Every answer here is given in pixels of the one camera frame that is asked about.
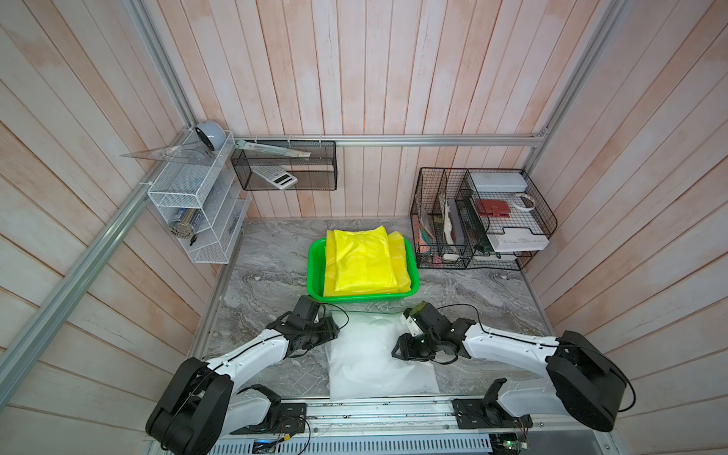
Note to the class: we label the white box top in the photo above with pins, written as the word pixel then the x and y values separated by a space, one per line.
pixel 496 182

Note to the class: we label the aluminium front rail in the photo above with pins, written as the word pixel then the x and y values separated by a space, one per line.
pixel 362 417

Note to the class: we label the red wallet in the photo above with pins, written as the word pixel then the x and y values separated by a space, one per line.
pixel 493 208

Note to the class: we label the grey round tape dispenser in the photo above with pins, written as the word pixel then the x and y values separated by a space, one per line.
pixel 211 134

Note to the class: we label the black wire desk organizer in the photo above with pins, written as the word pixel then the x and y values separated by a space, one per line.
pixel 448 232

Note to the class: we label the neon yellow raincoat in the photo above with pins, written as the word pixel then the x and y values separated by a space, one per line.
pixel 358 264

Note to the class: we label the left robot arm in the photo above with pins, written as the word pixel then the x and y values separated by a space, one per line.
pixel 208 399

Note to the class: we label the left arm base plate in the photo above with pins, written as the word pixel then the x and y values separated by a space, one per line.
pixel 287 419

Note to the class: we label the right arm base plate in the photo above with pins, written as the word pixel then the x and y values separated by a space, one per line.
pixel 478 414

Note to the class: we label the clear straight ruler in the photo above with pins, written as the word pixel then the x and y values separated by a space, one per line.
pixel 270 149

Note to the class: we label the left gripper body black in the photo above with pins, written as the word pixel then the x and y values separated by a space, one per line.
pixel 318 333

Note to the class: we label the green plastic basket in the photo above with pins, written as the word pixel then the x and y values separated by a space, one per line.
pixel 351 268

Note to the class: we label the black wire wall basket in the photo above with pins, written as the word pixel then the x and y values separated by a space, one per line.
pixel 316 173

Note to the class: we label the white calculator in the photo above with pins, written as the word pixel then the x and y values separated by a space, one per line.
pixel 275 176

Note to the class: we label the metal brush roll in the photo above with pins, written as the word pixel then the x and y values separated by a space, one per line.
pixel 182 224

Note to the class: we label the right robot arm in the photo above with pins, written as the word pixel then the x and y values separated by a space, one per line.
pixel 571 376

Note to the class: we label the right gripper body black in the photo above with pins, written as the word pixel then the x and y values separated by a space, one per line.
pixel 418 347

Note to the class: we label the white translucent raincoat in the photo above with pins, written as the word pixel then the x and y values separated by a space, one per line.
pixel 361 364

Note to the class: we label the clear triangle ruler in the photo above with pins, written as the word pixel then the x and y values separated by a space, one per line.
pixel 190 153

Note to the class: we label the white wire wall shelf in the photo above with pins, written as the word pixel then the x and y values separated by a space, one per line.
pixel 215 191

